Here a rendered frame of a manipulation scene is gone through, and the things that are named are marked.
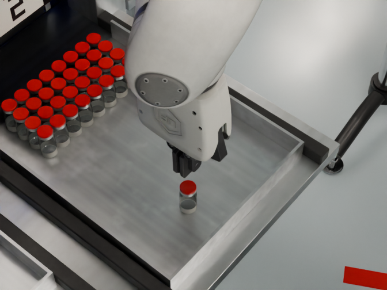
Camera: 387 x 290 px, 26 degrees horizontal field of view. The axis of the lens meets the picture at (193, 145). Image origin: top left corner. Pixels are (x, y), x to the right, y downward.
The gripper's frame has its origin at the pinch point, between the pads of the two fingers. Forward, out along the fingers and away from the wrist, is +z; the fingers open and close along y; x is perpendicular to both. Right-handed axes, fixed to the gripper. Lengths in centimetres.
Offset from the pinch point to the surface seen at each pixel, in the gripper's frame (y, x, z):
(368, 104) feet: -17, 90, 86
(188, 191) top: 0.5, -0.4, 6.1
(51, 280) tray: -4.9, -18.7, 8.6
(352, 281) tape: 5, 52, 99
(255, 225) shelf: 8.0, 3.5, 11.0
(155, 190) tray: -5.0, -0.7, 10.6
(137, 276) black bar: 2.3, -11.9, 8.9
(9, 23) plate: -30.7, 1.0, -1.6
